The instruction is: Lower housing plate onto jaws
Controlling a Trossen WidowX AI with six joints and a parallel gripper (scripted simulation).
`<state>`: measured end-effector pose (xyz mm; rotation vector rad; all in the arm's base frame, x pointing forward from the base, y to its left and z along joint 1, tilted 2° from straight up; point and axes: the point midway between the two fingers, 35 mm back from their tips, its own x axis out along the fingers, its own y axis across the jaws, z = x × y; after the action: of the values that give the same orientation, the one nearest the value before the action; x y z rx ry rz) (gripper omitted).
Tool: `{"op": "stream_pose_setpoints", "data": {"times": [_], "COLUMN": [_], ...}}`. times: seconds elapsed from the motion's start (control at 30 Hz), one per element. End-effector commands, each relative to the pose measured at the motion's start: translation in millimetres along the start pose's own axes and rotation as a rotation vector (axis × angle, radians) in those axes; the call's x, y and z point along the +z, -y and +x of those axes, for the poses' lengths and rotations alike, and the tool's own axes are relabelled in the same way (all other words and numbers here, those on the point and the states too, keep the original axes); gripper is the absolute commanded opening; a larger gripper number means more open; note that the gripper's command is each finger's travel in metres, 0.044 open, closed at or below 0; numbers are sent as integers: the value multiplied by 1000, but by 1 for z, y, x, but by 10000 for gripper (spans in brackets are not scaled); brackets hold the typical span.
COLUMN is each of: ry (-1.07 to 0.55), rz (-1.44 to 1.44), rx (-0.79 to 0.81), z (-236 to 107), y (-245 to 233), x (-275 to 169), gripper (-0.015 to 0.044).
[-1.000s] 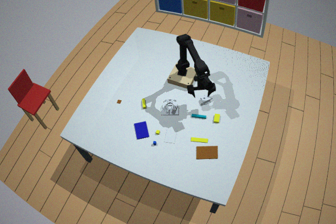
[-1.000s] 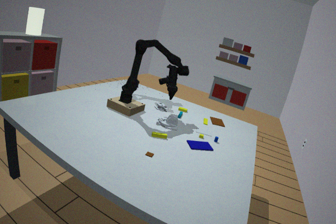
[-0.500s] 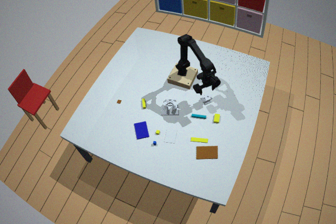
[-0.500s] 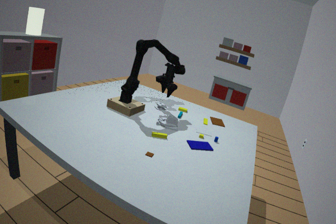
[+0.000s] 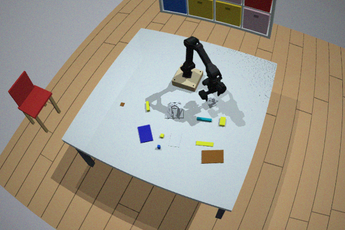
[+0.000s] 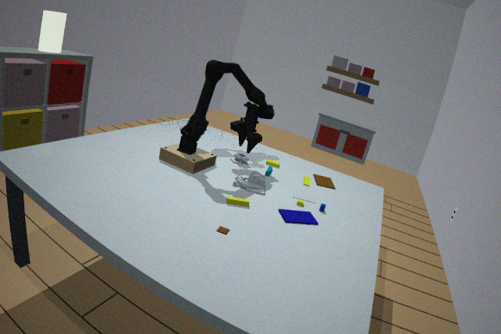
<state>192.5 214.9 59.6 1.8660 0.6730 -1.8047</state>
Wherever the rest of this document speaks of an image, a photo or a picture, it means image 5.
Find blue flat rectangular plate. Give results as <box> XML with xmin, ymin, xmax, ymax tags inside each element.
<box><xmin>138</xmin><ymin>124</ymin><xmax>153</xmax><ymax>143</ymax></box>

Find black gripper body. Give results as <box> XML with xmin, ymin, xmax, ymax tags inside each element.
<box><xmin>198</xmin><ymin>85</ymin><xmax>217</xmax><ymax>100</ymax></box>

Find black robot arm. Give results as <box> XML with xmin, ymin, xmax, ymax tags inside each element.
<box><xmin>180</xmin><ymin>36</ymin><xmax>227</xmax><ymax>94</ymax></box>

